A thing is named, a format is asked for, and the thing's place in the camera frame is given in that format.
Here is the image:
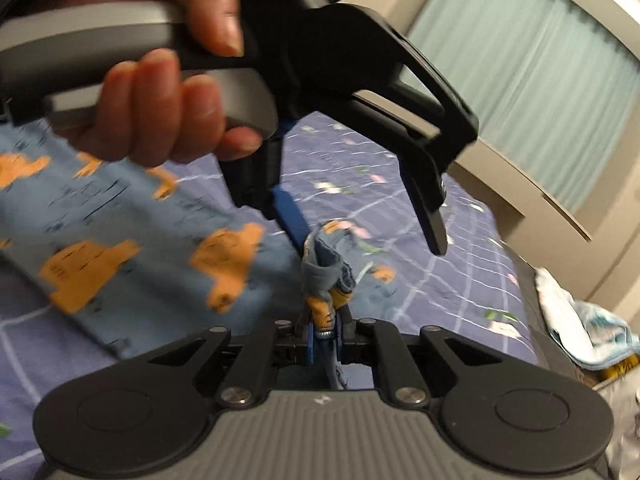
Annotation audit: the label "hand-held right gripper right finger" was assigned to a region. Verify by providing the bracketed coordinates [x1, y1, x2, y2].
[334, 317, 507, 406]

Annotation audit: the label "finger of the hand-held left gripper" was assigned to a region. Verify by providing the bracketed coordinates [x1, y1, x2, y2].
[297, 3, 480, 257]
[219, 135, 311, 262]

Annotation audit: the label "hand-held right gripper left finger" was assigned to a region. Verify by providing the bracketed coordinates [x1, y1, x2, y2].
[147, 317, 317, 406]

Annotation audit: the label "blue pants with orange vehicles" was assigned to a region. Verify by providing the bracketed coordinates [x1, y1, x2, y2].
[0, 120, 401, 392]

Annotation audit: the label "person's left hand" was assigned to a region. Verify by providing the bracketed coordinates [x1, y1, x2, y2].
[64, 0, 264, 167]

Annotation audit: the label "light teal curtain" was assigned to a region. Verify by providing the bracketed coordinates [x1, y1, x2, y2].
[407, 0, 640, 216]

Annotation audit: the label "purple checked bed quilt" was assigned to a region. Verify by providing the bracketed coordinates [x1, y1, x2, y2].
[0, 110, 538, 466]

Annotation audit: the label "dark grey bed sheet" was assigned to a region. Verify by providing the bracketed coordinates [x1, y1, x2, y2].
[510, 252, 558, 366]

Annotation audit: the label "light blue patterned blanket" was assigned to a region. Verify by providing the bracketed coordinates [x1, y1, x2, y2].
[534, 266, 640, 372]

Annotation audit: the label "white bag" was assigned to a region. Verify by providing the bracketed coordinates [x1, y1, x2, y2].
[592, 352, 640, 480]

